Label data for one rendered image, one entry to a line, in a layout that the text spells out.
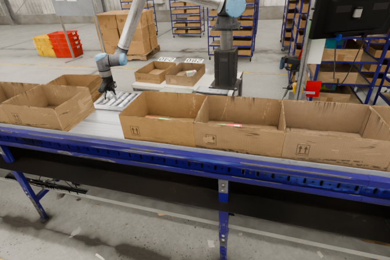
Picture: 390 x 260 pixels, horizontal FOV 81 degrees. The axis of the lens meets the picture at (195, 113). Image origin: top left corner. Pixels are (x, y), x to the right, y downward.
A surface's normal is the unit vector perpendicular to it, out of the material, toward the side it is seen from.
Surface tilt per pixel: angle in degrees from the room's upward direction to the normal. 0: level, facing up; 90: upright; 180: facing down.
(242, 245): 0
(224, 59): 90
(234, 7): 95
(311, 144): 91
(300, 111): 89
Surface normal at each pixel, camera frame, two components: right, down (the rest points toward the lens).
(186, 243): -0.06, -0.86
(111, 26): -0.20, 0.48
